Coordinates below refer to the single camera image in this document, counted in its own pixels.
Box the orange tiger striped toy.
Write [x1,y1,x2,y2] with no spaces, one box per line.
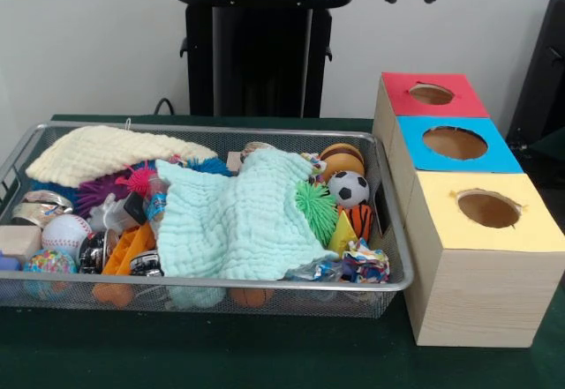
[343,204,375,242]

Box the wooden box with three holes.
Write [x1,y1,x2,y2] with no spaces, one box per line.
[373,72,565,348]

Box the clear mesh bin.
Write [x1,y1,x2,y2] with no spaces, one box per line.
[0,122,416,319]

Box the small soccer ball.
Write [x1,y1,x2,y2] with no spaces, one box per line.
[328,170,371,210]

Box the green spiky ball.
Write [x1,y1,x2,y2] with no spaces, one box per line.
[294,180,339,247]

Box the colourful crinkled packet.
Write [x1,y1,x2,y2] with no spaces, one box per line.
[341,239,391,284]

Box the mint green cloth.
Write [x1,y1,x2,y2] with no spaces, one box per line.
[156,148,341,281]

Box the cream yellow cloth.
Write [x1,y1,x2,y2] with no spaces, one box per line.
[26,125,218,188]

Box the orange plastic toy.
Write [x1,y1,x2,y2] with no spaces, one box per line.
[93,223,158,307]

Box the white baseball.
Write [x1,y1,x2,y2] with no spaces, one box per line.
[41,213,93,258]

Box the colourful speckled ball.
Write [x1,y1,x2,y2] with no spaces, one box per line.
[24,248,79,297]

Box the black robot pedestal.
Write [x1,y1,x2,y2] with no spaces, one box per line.
[171,0,354,116]

